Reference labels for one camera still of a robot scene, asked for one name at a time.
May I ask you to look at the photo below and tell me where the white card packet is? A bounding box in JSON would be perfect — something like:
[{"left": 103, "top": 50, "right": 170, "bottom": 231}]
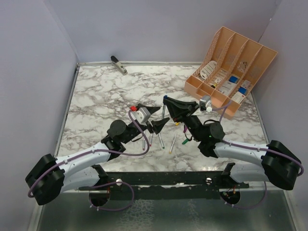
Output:
[{"left": 218, "top": 80, "right": 236, "bottom": 96}]

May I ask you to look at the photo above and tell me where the yellow marker pen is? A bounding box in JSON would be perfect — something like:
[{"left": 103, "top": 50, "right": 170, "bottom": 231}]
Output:
[{"left": 169, "top": 132, "right": 177, "bottom": 154}]

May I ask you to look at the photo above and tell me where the white oval tag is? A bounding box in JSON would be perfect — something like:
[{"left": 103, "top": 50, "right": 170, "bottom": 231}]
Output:
[{"left": 200, "top": 60, "right": 217, "bottom": 80}]

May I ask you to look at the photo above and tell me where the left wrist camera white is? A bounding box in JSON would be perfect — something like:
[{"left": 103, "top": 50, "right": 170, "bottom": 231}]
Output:
[{"left": 132, "top": 106, "right": 151, "bottom": 125}]

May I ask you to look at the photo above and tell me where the red marker pen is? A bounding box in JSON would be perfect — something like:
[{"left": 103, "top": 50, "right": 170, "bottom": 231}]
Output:
[{"left": 149, "top": 133, "right": 154, "bottom": 147}]

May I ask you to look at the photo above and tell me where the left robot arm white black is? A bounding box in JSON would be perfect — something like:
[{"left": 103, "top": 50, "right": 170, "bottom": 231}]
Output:
[{"left": 25, "top": 104, "right": 169, "bottom": 205}]

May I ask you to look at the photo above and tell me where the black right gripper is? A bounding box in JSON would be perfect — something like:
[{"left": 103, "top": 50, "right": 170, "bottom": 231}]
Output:
[{"left": 164, "top": 98, "right": 204, "bottom": 142}]

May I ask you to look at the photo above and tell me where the peach desk file organizer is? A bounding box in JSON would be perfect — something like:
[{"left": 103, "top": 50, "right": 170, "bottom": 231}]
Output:
[{"left": 184, "top": 26, "right": 278, "bottom": 118}]

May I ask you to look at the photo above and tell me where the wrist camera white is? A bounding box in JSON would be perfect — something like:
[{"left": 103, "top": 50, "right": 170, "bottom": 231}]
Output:
[
  {"left": 132, "top": 106, "right": 151, "bottom": 125},
  {"left": 199, "top": 95, "right": 212, "bottom": 112}
]

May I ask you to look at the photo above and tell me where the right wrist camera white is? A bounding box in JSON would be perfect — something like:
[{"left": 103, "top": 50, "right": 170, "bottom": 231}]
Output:
[{"left": 199, "top": 95, "right": 212, "bottom": 112}]

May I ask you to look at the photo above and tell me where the black mounting rail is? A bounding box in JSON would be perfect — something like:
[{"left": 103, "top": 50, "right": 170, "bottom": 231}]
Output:
[{"left": 80, "top": 164, "right": 249, "bottom": 204}]

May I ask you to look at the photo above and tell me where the blue eraser box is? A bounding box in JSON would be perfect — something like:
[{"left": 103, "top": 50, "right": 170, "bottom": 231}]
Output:
[
  {"left": 238, "top": 87, "right": 247, "bottom": 95},
  {"left": 229, "top": 75, "right": 240, "bottom": 84}
]

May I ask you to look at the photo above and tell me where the grey black stapler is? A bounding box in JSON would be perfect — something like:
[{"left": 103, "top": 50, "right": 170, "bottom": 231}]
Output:
[{"left": 111, "top": 55, "right": 128, "bottom": 75}]

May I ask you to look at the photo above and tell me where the green marker pen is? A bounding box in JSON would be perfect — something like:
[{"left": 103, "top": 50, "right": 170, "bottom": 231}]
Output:
[{"left": 158, "top": 133, "right": 165, "bottom": 149}]

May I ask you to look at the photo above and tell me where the blue marker pen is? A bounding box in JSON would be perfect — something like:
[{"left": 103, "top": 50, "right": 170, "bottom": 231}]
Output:
[{"left": 161, "top": 102, "right": 166, "bottom": 119}]

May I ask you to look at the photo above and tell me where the white red box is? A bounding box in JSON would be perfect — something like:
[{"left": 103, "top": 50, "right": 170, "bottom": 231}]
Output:
[{"left": 241, "top": 79, "right": 251, "bottom": 89}]

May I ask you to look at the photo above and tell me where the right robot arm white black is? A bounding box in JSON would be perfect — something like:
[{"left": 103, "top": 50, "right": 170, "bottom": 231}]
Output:
[{"left": 163, "top": 96, "right": 304, "bottom": 191}]

